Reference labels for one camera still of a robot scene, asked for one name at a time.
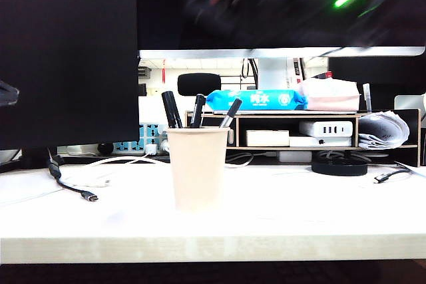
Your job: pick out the black office chair headrest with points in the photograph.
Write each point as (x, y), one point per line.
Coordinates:
(199, 84)

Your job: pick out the white multi-port charger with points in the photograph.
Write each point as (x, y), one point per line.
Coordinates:
(326, 128)

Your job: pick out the white blue power strip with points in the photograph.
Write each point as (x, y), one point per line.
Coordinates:
(133, 147)

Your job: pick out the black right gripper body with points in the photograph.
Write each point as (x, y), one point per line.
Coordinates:
(229, 1)

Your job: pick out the white rounded device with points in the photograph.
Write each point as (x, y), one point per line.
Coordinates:
(412, 102)

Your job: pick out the cream rectangular box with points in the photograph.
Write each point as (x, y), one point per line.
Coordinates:
(267, 138)

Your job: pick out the flat white box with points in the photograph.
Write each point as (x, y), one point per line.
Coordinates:
(319, 141)

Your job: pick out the slim black marker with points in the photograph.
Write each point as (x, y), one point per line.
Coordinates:
(198, 109)

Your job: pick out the white upright pen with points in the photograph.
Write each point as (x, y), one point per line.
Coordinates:
(366, 96)

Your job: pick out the pink tissue pack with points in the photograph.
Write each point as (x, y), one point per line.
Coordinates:
(329, 94)

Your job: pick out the black marker with white label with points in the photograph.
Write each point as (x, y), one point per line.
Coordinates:
(171, 109)

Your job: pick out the black background monitor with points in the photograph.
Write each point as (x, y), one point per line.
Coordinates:
(382, 78)

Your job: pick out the wooden desk organizer shelf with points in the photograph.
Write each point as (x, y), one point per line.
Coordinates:
(237, 129)

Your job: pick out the black round base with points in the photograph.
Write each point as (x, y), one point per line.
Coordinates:
(339, 167)

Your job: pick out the beige paper cup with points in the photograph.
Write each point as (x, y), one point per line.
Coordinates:
(199, 171)

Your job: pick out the rolled printed papers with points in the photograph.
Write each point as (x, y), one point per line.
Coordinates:
(384, 131)

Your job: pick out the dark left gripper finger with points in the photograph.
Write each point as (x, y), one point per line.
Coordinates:
(8, 92)

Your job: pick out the large silver-bezel monitor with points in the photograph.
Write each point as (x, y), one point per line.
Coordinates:
(159, 4)

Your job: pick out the blue wet wipes pack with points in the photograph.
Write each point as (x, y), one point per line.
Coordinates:
(256, 99)

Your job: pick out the white paper sheet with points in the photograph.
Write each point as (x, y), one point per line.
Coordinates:
(412, 169)

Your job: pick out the white plug adapter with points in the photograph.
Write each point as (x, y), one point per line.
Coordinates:
(150, 149)

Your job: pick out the grey marker with silver barrel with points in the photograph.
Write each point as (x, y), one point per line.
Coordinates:
(231, 111)

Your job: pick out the white adapter brick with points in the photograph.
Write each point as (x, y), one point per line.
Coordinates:
(294, 157)

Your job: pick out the black round plug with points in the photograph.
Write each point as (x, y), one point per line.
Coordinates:
(105, 148)

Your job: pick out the black matte monitor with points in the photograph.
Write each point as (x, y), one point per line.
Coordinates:
(66, 48)

